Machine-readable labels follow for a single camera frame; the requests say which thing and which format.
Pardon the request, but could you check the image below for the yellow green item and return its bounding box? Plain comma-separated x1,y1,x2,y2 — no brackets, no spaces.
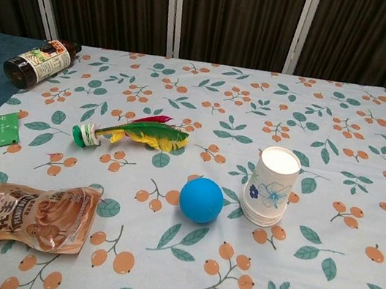
69,102,193,166

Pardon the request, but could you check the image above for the fruit leaf print tablecloth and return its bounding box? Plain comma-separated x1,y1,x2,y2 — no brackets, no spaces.
0,23,386,289

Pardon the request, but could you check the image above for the blue rubber ball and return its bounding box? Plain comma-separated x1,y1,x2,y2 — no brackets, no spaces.
175,174,227,228

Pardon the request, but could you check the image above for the floral paper cup stack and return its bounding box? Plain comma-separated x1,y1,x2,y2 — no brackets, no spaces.
237,142,304,231

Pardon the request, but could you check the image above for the dark brown sauce bottle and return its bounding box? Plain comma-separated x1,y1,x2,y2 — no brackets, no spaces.
0,31,83,99

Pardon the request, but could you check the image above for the peanut butter spout pouch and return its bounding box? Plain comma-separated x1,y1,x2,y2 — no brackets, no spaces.
0,171,105,268

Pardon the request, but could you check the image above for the dark folding screen white frame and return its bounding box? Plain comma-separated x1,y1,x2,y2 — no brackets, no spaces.
0,0,386,102

